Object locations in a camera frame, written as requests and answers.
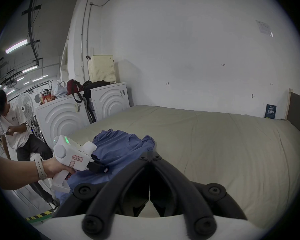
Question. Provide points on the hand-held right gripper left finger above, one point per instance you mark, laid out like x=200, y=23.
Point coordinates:
x=107, y=196

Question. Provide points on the small dark blue card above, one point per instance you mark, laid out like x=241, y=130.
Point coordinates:
x=270, y=111

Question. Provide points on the paper notice on wall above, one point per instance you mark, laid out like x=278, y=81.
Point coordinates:
x=264, y=28

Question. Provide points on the person's left hand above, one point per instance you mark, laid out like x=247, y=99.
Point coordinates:
x=53, y=167

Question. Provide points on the blue shirt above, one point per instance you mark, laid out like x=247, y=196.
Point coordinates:
x=122, y=149

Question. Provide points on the white standing fan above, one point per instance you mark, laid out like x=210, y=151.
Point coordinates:
x=23, y=104

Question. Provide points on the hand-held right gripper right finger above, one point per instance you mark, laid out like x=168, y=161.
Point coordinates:
x=187, y=196

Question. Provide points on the white washing machine with bags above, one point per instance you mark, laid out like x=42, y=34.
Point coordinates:
x=60, y=119

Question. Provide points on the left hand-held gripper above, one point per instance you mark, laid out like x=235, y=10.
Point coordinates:
x=70, y=154

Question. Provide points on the person's left forearm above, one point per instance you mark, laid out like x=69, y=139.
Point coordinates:
x=15, y=172

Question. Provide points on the bed with beige sheet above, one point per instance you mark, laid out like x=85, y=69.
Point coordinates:
x=227, y=154

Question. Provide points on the white washing machine with basket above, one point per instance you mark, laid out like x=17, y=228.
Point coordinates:
x=110, y=101

